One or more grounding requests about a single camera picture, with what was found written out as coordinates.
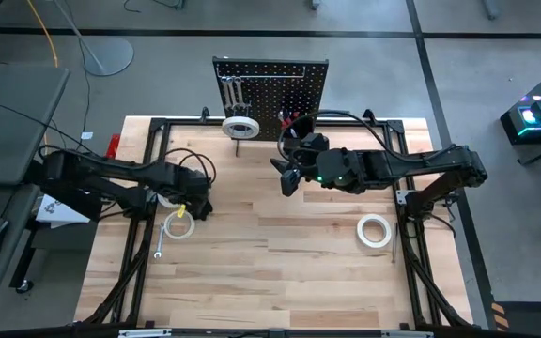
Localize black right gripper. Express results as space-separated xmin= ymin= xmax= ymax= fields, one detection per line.
xmin=270 ymin=148 xmax=322 ymax=198

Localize white masking tape roll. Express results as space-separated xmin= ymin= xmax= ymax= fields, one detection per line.
xmin=162 ymin=208 xmax=197 ymax=241
xmin=356 ymin=213 xmax=394 ymax=250
xmin=221 ymin=115 xmax=261 ymax=141
xmin=157 ymin=192 xmax=183 ymax=210

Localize chrome combination wrench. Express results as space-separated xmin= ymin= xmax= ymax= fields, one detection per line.
xmin=235 ymin=76 xmax=247 ymax=108
xmin=153 ymin=222 xmax=166 ymax=261
xmin=227 ymin=77 xmax=240 ymax=113
xmin=221 ymin=76 xmax=232 ymax=112

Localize black pegboard storage bin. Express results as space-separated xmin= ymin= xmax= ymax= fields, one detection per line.
xmin=279 ymin=111 xmax=317 ymax=142

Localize black perforated pegboard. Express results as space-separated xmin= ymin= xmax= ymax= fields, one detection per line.
xmin=211 ymin=55 xmax=330 ymax=142

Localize red flat object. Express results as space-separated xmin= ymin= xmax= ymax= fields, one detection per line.
xmin=104 ymin=132 xmax=122 ymax=160

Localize black diagonal support beam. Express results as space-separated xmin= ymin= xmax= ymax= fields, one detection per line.
xmin=24 ymin=173 xmax=105 ymax=223

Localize white printed paper sheets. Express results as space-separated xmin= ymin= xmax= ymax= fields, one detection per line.
xmin=34 ymin=192 xmax=92 ymax=230

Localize grey round-base floor stand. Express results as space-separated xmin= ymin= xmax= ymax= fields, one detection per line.
xmin=53 ymin=0 xmax=136 ymax=79

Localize large grey desk top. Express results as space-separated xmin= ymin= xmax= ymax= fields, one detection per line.
xmin=0 ymin=65 xmax=70 ymax=187

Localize black caster wheel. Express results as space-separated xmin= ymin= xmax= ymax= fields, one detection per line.
xmin=14 ymin=278 xmax=35 ymax=296

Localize black computer case RGB lights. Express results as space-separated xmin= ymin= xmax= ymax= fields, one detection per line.
xmin=499 ymin=63 xmax=541 ymax=146

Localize black platform hazard stripes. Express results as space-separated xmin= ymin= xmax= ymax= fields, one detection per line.
xmin=489 ymin=300 xmax=541 ymax=338

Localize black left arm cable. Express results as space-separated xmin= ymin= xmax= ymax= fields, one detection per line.
xmin=38 ymin=144 xmax=218 ymax=185

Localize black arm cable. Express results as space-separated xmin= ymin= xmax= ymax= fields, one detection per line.
xmin=276 ymin=109 xmax=459 ymax=165
xmin=38 ymin=144 xmax=218 ymax=185

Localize double-prong wire pegboard hook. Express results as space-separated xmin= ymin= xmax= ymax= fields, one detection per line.
xmin=231 ymin=101 xmax=255 ymax=118

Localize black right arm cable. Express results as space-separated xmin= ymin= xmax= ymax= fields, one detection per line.
xmin=276 ymin=109 xmax=459 ymax=165

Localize long wire pegboard tool rack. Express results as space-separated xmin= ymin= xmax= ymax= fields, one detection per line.
xmin=217 ymin=65 xmax=307 ymax=81

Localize silver aluminium rail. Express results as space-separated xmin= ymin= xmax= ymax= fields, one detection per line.
xmin=117 ymin=328 xmax=435 ymax=338

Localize thin black floor cable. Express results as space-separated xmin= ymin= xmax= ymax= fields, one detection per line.
xmin=0 ymin=99 xmax=102 ymax=156

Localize yellow cable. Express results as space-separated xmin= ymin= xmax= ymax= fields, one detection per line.
xmin=24 ymin=0 xmax=60 ymax=151

